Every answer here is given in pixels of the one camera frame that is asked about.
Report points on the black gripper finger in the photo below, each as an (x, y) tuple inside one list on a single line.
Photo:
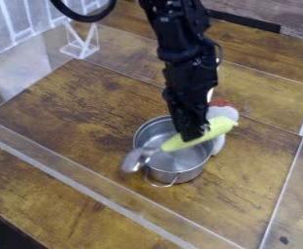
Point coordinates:
[(189, 109)]

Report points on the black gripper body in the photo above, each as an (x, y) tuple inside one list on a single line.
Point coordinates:
[(191, 69)]

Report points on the green handled metal spoon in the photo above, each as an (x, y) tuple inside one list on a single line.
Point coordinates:
[(204, 139)]

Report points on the small steel pot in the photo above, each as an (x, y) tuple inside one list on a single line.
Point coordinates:
[(169, 168)]

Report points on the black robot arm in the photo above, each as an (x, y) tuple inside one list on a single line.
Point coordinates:
[(176, 17)]

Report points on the white red toy mushroom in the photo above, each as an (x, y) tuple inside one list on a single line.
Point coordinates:
[(224, 117)]

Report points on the black wall slot strip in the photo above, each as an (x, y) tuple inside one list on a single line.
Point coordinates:
[(251, 22)]

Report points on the clear acrylic triangle bracket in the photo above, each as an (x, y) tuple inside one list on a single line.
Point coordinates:
[(80, 48)]

